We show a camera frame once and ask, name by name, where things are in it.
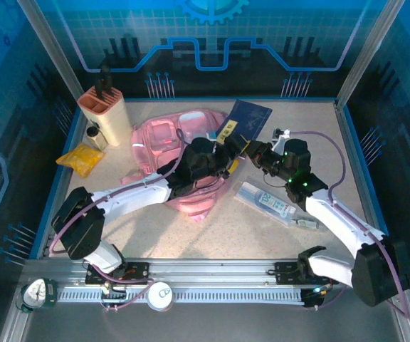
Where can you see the aluminium frame post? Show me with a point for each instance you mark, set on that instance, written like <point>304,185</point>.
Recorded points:
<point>54,53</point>
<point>368,53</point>

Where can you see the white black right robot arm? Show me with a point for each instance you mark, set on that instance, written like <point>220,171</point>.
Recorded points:
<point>333,221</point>

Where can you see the dark blue book yellow label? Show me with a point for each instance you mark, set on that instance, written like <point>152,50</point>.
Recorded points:
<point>249,115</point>

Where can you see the pink student backpack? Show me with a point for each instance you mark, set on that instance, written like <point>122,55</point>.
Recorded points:
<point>155,142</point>

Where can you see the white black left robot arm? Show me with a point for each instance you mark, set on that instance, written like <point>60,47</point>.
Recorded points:
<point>134,199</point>

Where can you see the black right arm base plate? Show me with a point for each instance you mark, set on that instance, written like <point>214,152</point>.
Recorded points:
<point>285,272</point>

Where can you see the yellow snack packet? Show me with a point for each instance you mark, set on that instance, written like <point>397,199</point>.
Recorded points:
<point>80,160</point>

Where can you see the clear plastic stationery pouch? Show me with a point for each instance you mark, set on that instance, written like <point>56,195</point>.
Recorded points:
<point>262,201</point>

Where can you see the small bottle black cap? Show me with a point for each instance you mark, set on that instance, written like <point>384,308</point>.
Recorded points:
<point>98,140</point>

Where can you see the beige knife block pink rim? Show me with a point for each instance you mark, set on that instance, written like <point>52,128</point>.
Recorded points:
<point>112,119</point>

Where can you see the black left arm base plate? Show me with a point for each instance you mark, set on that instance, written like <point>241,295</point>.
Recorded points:
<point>139,272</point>

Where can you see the small clear plastic bottle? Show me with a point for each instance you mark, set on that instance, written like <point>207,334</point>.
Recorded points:
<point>306,223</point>

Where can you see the aluminium front beam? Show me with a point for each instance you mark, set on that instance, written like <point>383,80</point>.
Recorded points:
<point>208,271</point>

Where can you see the green round dial gauge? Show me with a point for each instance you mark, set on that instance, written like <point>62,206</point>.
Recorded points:
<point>36,292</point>

